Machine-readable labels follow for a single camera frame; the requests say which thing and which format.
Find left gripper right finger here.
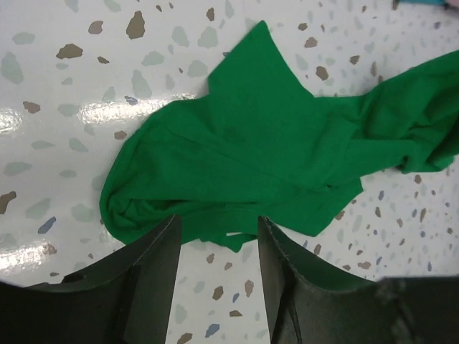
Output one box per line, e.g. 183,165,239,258
257,217,458,343

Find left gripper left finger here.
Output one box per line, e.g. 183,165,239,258
1,216,182,343

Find green t shirt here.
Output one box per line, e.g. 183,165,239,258
100,21,458,252

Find folded teal t shirt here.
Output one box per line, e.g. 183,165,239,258
399,0,447,6

